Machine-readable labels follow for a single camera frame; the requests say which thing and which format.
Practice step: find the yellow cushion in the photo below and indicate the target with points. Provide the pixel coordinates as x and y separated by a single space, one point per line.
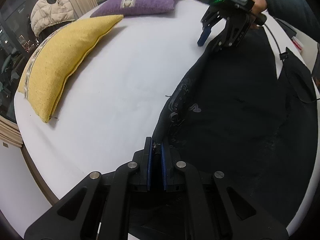
57 58

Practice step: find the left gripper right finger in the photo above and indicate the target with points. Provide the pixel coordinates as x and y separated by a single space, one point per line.
216 209

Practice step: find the white bed mattress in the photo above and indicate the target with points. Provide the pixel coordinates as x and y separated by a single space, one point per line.
112 103

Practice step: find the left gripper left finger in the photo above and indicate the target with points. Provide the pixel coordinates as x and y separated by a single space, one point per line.
94 208

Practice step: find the purple cushion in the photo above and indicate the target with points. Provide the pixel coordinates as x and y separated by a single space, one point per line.
134 7

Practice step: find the dark window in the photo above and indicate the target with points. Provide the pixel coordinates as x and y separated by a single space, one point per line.
18 42

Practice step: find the beige puffer jacket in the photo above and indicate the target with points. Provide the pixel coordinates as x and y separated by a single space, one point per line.
47 13

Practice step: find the black jeans pant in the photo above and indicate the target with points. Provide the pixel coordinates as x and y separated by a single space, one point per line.
239 113

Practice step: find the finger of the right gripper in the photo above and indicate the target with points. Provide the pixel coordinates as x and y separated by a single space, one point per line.
204 36

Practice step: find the right forearm dark sleeve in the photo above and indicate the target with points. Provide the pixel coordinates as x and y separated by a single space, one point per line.
296 13

